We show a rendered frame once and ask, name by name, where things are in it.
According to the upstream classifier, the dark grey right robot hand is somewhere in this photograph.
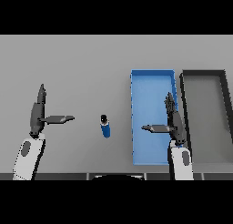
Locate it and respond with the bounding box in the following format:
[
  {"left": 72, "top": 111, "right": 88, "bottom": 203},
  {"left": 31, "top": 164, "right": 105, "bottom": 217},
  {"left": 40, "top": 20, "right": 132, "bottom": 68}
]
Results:
[{"left": 140, "top": 91, "right": 187, "bottom": 146}]

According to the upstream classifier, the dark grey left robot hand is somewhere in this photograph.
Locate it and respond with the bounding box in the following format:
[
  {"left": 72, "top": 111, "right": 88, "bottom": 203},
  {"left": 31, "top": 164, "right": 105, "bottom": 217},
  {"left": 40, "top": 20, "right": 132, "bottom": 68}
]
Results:
[{"left": 29, "top": 83, "right": 76, "bottom": 139}]

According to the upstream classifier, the blue bin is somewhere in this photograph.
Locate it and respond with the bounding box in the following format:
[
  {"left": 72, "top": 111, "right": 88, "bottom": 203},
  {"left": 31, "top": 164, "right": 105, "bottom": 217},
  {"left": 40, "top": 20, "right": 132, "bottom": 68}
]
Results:
[{"left": 129, "top": 69, "right": 184, "bottom": 167}]

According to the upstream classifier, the dark grey bin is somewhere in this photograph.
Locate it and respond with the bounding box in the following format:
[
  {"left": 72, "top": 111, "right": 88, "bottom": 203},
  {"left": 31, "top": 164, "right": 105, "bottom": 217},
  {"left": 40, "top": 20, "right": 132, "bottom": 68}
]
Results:
[{"left": 178, "top": 69, "right": 233, "bottom": 166}]

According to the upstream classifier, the blue pipe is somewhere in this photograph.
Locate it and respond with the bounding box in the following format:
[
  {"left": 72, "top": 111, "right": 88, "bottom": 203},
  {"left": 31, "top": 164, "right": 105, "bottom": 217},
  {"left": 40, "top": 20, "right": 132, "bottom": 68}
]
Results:
[{"left": 99, "top": 114, "right": 112, "bottom": 139}]

